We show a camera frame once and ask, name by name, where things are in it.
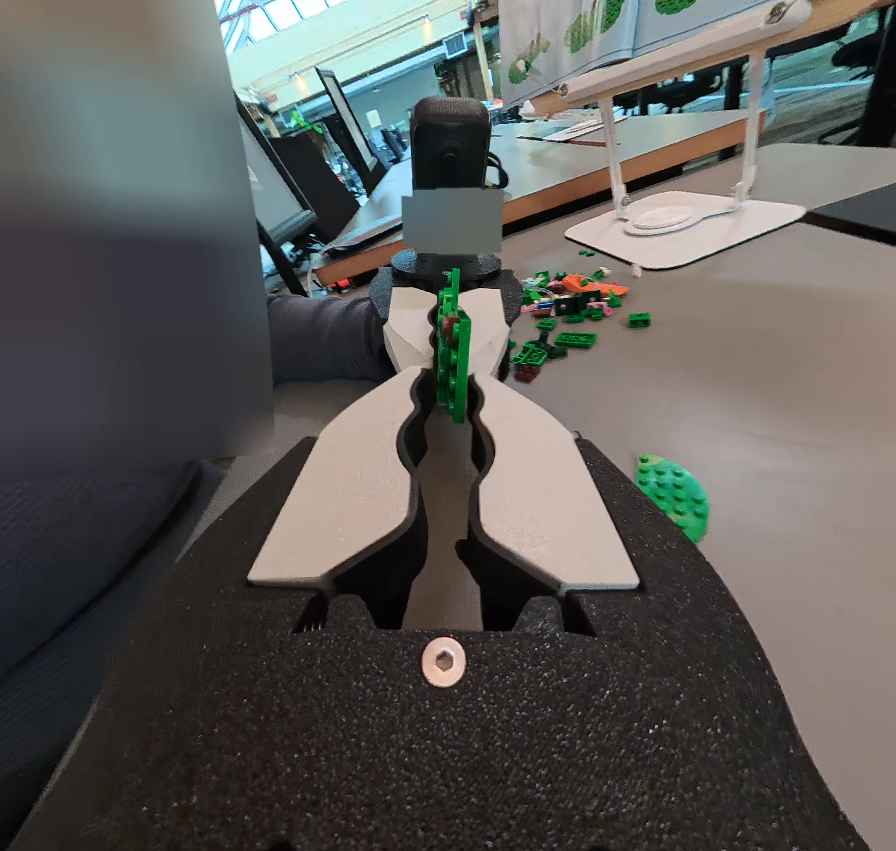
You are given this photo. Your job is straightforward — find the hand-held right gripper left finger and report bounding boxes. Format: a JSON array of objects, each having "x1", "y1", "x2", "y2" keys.
[{"x1": 247, "y1": 367, "x2": 431, "y2": 629}]

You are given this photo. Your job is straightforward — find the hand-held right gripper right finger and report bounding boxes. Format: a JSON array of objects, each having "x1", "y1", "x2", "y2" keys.
[{"x1": 455, "y1": 374, "x2": 641, "y2": 629}]

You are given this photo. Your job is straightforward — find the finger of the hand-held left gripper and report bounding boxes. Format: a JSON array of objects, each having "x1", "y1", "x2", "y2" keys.
[
  {"x1": 465, "y1": 288, "x2": 513, "y2": 383},
  {"x1": 382, "y1": 286, "x2": 441, "y2": 376}
]

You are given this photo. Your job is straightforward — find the green lego plate assembly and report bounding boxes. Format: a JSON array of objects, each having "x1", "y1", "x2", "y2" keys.
[{"x1": 434, "y1": 268, "x2": 474, "y2": 424}]

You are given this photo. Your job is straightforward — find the person's left forearm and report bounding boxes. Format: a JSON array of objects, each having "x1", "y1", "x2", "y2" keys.
[{"x1": 266, "y1": 291, "x2": 396, "y2": 384}]

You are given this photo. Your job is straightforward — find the pile of loose lego pieces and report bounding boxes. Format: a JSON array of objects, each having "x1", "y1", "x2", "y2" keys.
[{"x1": 510, "y1": 266, "x2": 627, "y2": 384}]

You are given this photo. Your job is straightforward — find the green half-round lego plate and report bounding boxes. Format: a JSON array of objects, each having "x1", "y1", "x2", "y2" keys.
[{"x1": 635, "y1": 453, "x2": 710, "y2": 544}]

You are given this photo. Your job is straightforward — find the lego instruction booklet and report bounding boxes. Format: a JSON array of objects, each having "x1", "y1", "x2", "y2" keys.
[{"x1": 498, "y1": 0, "x2": 896, "y2": 106}]

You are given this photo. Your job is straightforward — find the black computer monitor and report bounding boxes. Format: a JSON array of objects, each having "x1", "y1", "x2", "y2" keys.
[
  {"x1": 234, "y1": 91, "x2": 320, "y2": 299},
  {"x1": 269, "y1": 136, "x2": 362, "y2": 240},
  {"x1": 314, "y1": 66, "x2": 390, "y2": 197}
]

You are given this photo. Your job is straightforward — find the white papers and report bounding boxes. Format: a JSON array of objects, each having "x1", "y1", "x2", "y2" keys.
[{"x1": 517, "y1": 118, "x2": 612, "y2": 146}]

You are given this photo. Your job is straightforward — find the white book stand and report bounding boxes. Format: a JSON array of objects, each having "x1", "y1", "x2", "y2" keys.
[{"x1": 521, "y1": 0, "x2": 814, "y2": 272}]

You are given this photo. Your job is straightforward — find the person's dark blue clothing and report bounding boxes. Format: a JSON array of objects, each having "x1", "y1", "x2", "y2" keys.
[{"x1": 0, "y1": 459, "x2": 226, "y2": 834}]

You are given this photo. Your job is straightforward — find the black office chair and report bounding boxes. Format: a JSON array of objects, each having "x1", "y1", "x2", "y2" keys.
[
  {"x1": 832, "y1": 10, "x2": 896, "y2": 146},
  {"x1": 616, "y1": 67, "x2": 729, "y2": 117}
]

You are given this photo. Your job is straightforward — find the black desk mat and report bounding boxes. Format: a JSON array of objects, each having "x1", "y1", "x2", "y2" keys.
[{"x1": 804, "y1": 181, "x2": 896, "y2": 244}]

